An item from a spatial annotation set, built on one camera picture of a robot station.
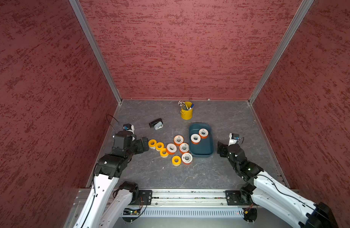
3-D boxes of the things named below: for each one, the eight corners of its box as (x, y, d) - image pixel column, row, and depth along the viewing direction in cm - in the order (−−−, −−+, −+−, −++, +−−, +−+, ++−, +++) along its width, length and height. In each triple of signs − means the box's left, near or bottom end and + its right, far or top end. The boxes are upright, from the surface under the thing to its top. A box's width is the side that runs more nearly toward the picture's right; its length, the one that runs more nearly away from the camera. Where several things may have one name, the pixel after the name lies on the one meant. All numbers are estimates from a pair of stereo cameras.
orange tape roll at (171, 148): (164, 150, 92) (163, 148, 90) (170, 143, 95) (170, 141, 94) (172, 156, 89) (172, 154, 88) (178, 148, 93) (178, 147, 91)
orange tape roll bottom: (181, 164, 87) (182, 163, 86) (181, 153, 92) (181, 152, 90) (192, 164, 87) (192, 163, 86) (191, 153, 92) (192, 152, 90)
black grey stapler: (151, 132, 103) (150, 129, 100) (149, 125, 107) (148, 122, 104) (164, 127, 106) (164, 124, 103) (161, 120, 110) (161, 117, 107)
